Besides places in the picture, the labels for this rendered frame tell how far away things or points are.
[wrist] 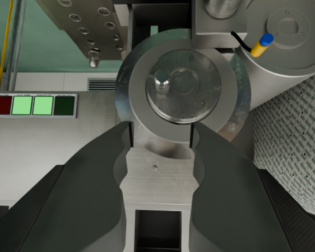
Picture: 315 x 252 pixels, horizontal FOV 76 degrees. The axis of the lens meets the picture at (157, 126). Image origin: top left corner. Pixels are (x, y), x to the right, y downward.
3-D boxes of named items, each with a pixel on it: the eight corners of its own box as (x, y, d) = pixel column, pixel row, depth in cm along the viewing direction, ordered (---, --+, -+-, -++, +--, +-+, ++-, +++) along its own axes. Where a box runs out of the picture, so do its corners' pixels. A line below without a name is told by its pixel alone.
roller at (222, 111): (235, 37, 22) (240, 143, 20) (198, 102, 48) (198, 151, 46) (130, 38, 22) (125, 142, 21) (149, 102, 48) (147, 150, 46)
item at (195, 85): (230, 112, 19) (153, 127, 19) (224, 116, 21) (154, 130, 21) (212, 41, 20) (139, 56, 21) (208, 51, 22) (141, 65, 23)
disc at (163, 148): (248, 27, 23) (255, 160, 20) (246, 30, 23) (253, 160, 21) (117, 28, 23) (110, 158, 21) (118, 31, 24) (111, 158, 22)
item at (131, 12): (136, -79, 26) (131, 54, 23) (150, 32, 49) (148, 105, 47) (133, -79, 26) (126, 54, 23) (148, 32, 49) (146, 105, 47)
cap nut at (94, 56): (98, 50, 56) (97, 65, 56) (102, 56, 60) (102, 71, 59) (86, 50, 57) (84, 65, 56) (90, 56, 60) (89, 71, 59)
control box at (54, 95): (77, 93, 56) (75, 118, 55) (78, 94, 57) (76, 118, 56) (-9, 93, 57) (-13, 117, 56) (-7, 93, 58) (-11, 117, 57)
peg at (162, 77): (172, 82, 17) (155, 85, 17) (171, 92, 20) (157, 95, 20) (168, 67, 17) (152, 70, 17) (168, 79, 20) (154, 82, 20)
